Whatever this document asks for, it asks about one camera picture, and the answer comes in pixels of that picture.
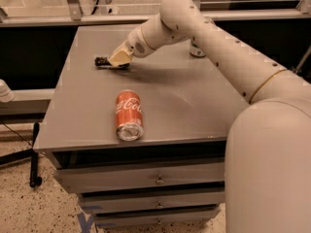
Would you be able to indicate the black stand leg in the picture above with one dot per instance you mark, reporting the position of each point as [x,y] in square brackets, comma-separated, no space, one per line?
[34,179]

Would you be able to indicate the green white 7up can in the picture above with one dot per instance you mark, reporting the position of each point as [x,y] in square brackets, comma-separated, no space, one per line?
[195,50]

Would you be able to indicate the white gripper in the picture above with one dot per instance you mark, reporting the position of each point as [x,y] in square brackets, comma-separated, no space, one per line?
[136,45]

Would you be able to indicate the grey bottom drawer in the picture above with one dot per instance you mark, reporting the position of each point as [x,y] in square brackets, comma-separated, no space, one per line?
[156,216]

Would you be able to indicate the blue floor tape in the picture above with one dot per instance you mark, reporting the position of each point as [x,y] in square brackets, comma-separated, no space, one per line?
[87,224]

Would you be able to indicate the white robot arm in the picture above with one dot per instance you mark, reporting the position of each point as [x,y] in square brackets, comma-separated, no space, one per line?
[268,147]

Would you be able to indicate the grey drawer cabinet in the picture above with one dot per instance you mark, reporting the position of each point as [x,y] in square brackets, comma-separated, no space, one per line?
[142,145]

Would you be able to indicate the white cylindrical object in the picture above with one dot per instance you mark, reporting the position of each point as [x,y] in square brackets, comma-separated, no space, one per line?
[6,95]

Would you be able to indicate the grey top drawer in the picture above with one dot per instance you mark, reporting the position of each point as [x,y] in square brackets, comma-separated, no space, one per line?
[121,177]

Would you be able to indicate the grey middle drawer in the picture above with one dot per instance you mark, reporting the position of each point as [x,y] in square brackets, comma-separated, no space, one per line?
[150,201]

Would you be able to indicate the grey drawer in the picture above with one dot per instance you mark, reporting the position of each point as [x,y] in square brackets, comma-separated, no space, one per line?
[121,177]
[156,216]
[150,201]

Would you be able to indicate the red coca-cola can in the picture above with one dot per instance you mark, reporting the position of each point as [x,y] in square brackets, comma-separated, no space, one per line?
[129,120]

